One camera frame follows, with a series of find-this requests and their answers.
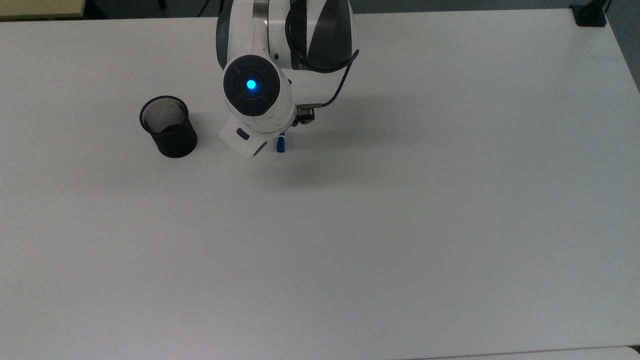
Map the black corner clamp mount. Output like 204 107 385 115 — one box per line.
569 0 612 28

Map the light wooden desk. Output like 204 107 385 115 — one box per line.
0 0 87 21

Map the black mesh pen cup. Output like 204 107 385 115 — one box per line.
139 95 199 159

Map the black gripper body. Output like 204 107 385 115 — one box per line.
293 106 316 129

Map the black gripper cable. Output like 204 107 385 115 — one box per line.
284 0 361 110

